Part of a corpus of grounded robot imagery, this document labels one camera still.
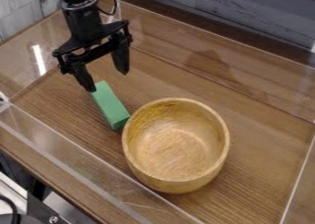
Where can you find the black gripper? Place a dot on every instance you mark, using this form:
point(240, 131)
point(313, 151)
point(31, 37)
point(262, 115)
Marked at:
point(93, 40)

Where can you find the green rectangular block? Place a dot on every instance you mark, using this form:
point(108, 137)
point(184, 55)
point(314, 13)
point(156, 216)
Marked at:
point(110, 105)

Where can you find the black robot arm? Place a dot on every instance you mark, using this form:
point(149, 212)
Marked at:
point(93, 40)

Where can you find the brown wooden bowl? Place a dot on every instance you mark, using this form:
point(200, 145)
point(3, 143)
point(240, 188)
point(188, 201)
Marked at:
point(176, 144)

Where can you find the clear acrylic corner bracket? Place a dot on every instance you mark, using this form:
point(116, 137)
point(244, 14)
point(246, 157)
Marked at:
point(116, 14)

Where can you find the black metal table bracket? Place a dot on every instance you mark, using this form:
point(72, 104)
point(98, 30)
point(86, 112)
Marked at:
point(49, 208)

